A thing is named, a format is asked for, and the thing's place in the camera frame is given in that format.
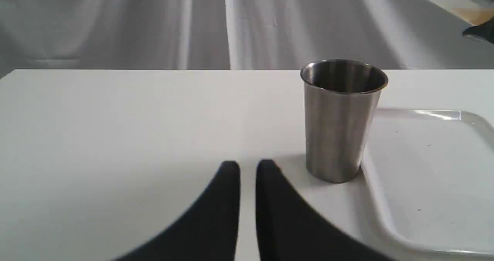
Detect grey draped backdrop cloth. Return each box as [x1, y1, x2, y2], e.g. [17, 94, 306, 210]
[0, 0, 493, 76]

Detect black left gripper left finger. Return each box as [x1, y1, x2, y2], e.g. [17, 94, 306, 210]
[119, 161, 240, 261]

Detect white rectangular plastic tray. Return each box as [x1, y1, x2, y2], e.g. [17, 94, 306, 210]
[361, 108, 494, 258]

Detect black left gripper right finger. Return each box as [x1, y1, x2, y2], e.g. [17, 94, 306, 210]
[255, 159, 390, 261]

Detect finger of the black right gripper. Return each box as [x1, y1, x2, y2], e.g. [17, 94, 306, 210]
[462, 20, 494, 44]

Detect stainless steel cup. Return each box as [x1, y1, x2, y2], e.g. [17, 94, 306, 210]
[300, 59, 389, 183]

